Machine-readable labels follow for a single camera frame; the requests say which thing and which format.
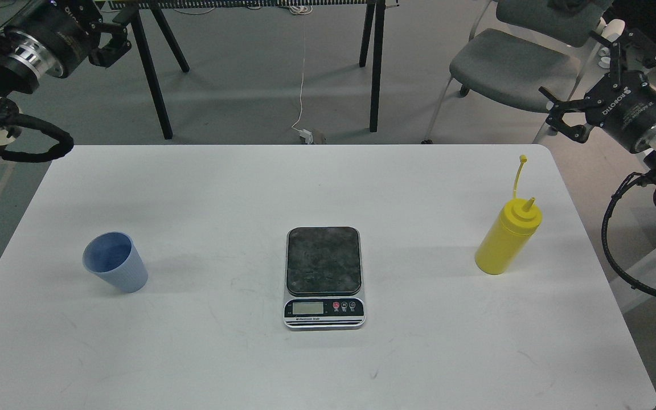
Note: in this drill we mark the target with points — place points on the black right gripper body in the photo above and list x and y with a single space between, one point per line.
626 113

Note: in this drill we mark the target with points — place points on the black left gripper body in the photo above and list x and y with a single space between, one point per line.
64 28

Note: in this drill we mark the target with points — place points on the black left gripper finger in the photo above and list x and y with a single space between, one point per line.
116 47

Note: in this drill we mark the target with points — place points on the yellow squeeze bottle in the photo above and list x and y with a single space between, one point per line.
518 220

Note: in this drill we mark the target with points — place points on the blue ribbed plastic cup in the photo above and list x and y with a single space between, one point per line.
113 257

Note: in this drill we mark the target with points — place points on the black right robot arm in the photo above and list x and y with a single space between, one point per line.
568 117

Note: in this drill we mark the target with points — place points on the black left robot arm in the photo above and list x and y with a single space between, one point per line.
23 62

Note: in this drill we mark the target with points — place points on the digital kitchen scale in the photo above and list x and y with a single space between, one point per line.
324 281

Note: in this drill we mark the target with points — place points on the grey office chair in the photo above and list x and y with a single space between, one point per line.
510 70

